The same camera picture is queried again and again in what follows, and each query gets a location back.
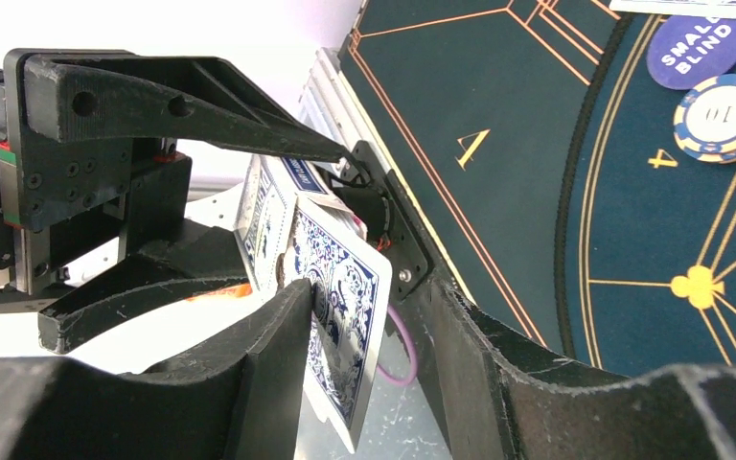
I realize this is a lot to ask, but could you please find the aluminium frame rail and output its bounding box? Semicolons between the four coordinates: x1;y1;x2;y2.
298;47;436;303

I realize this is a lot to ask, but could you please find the blue playing card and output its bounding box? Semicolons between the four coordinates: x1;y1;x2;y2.
609;0;736;19
281;197;392;452

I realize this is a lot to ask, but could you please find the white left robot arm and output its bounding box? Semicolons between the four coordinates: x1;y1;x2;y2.
0;49;346;354

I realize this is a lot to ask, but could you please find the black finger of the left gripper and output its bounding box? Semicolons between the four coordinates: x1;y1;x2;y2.
37;251;248;355
23;54;346;162

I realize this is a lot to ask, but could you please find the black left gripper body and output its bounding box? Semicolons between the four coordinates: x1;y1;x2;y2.
0;49;192;294

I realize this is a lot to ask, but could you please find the rectangular dark green poker mat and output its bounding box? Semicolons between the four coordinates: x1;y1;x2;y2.
341;0;618;350

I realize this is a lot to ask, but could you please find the blue playing card deck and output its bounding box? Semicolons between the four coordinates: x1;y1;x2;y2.
235;155;367;297

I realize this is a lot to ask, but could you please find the purple small blind button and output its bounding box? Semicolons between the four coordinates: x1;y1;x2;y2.
646;15;736;90

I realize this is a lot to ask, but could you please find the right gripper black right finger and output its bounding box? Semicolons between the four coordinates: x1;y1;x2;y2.
415;278;736;459

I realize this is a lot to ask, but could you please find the round blue poker mat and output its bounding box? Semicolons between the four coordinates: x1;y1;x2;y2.
555;14;736;376

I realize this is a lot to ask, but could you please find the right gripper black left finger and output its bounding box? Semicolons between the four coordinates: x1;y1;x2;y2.
0;280;312;459

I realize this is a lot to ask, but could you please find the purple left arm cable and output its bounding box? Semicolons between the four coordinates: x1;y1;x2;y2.
377;304;420;388

